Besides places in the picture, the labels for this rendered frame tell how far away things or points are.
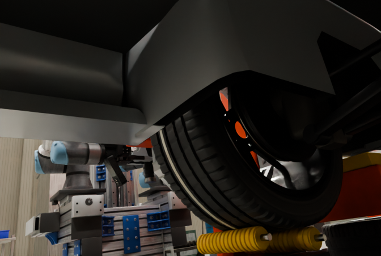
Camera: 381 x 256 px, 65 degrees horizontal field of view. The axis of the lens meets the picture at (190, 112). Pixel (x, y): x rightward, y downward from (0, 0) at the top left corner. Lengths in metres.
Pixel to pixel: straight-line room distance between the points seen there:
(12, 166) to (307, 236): 9.88
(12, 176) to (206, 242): 9.55
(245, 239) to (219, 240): 0.10
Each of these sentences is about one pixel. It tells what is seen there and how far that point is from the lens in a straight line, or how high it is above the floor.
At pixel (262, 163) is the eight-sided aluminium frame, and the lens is 1.28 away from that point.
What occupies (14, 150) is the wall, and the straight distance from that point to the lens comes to 10.53.
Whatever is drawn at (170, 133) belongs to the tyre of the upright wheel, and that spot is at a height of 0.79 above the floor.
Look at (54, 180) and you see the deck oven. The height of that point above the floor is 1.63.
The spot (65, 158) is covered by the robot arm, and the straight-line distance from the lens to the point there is 1.07.
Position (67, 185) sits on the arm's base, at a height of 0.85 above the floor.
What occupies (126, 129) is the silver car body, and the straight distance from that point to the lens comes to 0.58.
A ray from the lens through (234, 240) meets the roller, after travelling 0.87.
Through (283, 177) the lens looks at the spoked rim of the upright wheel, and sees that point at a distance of 1.14.
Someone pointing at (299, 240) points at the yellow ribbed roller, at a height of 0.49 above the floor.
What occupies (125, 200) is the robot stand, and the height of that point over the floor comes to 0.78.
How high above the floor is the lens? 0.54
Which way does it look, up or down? 22 degrees up
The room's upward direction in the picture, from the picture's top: 8 degrees counter-clockwise
